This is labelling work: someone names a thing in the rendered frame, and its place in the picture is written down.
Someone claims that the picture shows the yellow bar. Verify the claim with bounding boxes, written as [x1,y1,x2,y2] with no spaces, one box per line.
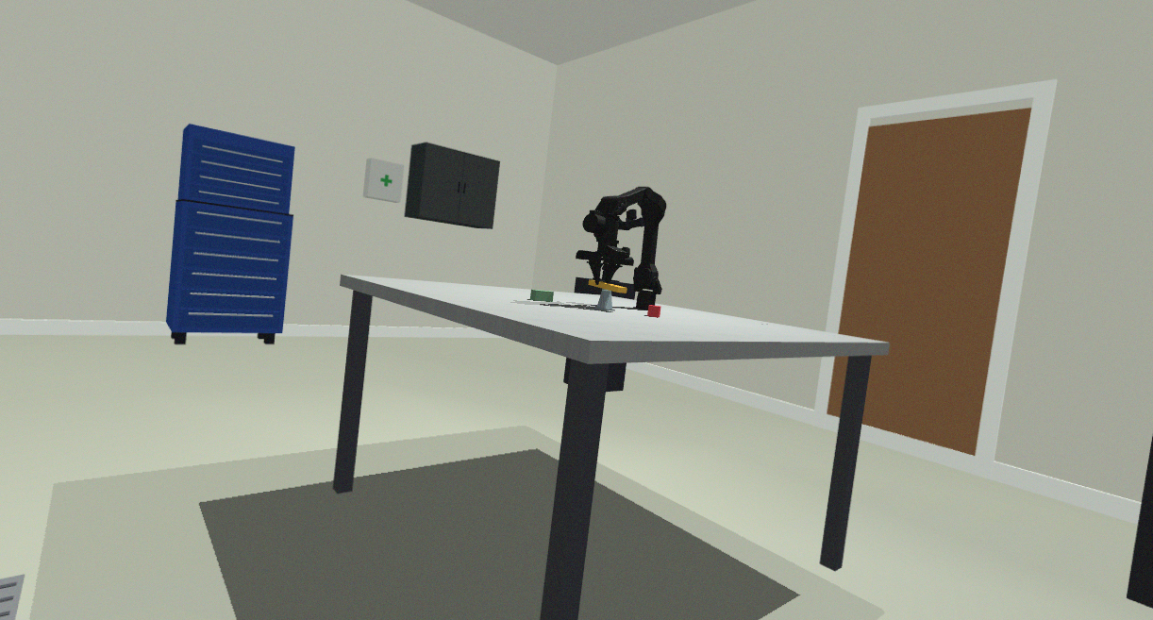
[588,280,627,293]

